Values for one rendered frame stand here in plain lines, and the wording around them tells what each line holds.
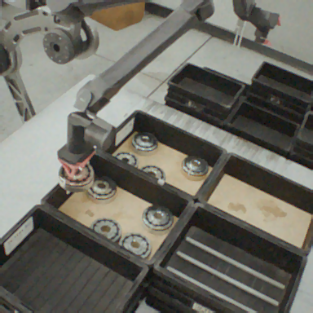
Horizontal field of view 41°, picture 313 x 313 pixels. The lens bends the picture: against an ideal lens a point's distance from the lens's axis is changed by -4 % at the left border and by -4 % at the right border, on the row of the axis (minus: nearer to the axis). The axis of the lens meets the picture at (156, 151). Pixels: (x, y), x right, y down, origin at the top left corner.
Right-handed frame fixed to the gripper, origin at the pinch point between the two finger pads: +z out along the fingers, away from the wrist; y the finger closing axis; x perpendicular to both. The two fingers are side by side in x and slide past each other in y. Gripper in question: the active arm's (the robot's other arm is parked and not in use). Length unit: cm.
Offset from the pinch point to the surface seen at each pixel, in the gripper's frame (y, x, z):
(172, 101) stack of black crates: 124, 23, 60
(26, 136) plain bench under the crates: 30, 49, 37
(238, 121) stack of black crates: 147, -15, 70
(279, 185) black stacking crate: 51, -54, 16
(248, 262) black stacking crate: 17, -56, 22
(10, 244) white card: -23.9, 5.8, 16.1
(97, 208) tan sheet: 7.4, -3.9, 22.5
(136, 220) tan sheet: 10.9, -17.2, 22.2
